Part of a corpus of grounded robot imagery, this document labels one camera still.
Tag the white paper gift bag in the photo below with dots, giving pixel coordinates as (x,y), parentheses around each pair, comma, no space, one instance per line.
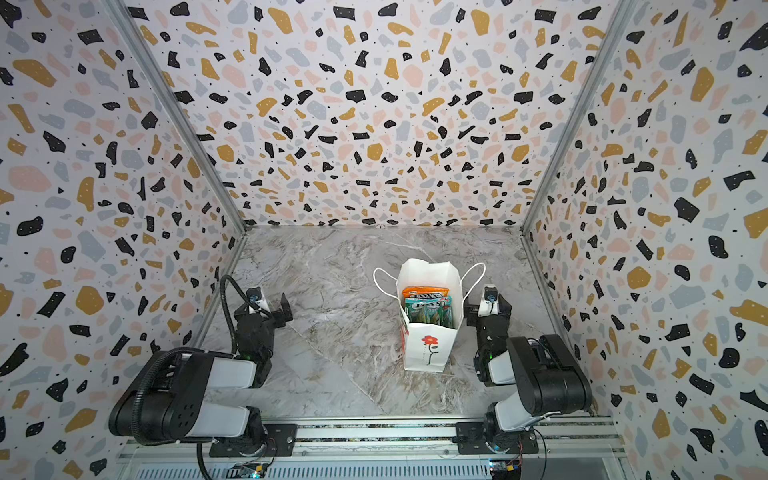
(426,347)

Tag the right metal corner post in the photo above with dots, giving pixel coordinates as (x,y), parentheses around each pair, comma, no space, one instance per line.
(616,26)

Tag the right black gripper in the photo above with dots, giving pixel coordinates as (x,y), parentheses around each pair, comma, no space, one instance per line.
(489,319)

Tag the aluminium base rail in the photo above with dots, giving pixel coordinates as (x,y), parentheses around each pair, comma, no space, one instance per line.
(576,446)

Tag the left metal corner post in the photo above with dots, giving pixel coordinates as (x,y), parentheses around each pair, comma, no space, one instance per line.
(120,16)

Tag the metal corner post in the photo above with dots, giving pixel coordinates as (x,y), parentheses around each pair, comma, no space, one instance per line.
(120,16)
(616,26)

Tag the teal Fox's candy packet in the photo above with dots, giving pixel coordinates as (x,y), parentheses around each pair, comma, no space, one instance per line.
(435,311)

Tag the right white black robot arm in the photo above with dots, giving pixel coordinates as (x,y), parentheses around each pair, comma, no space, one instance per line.
(548,381)

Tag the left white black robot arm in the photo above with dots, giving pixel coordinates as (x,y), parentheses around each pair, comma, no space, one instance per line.
(166,402)

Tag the orange Fox's fruits candy packet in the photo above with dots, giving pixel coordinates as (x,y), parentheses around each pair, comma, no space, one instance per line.
(425,292)

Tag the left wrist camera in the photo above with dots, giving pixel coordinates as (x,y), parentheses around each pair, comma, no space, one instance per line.
(256,302)

